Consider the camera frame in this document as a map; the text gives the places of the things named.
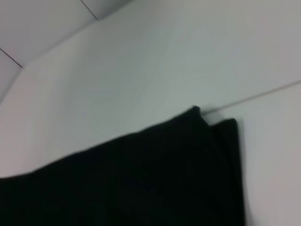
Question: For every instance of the black t-shirt with white print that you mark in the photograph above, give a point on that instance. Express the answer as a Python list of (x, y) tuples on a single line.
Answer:
[(141, 176)]

